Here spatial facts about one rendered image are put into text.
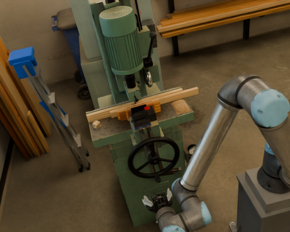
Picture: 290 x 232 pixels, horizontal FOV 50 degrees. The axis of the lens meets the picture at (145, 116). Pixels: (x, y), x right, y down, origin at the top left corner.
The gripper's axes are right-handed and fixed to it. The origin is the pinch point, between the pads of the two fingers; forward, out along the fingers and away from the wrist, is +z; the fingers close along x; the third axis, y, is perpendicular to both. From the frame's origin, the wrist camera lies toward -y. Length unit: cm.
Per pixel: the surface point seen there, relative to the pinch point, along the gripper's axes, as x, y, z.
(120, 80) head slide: 0, 56, 41
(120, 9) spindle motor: -7, 93, 20
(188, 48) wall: -115, 33, 276
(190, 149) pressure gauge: -29.1, 7.2, 26.1
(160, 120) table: -14.8, 30.7, 24.6
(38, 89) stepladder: 56, 56, 92
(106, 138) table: 17.2, 29.1, 24.6
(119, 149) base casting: 11.9, 19.1, 28.3
